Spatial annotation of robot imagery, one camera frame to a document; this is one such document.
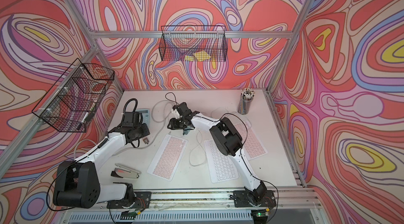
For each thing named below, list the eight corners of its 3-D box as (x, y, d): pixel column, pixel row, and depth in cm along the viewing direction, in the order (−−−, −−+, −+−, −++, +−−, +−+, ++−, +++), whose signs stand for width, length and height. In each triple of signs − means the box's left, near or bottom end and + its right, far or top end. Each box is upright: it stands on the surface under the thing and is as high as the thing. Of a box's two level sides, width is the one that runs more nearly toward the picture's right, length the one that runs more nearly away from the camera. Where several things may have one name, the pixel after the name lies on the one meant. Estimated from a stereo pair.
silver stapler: (111, 175, 82) (109, 174, 81) (117, 164, 86) (115, 162, 84) (137, 181, 81) (136, 179, 79) (142, 169, 85) (141, 167, 83)
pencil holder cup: (238, 114, 106) (243, 97, 93) (236, 105, 111) (241, 88, 98) (249, 114, 106) (256, 97, 93) (247, 105, 111) (253, 88, 98)
